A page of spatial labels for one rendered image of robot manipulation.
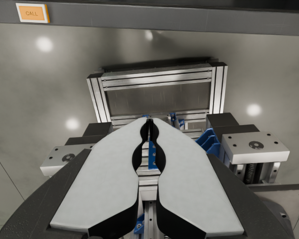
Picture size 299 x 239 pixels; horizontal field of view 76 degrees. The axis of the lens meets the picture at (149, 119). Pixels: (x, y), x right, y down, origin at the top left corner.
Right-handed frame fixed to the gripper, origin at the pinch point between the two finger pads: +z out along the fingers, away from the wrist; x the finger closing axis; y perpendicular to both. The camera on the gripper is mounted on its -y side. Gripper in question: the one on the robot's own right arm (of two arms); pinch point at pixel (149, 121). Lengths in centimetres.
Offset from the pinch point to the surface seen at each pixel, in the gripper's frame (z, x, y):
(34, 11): 28.6, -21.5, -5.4
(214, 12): 29.8, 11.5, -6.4
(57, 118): 125, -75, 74
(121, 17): 29.8, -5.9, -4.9
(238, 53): 125, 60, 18
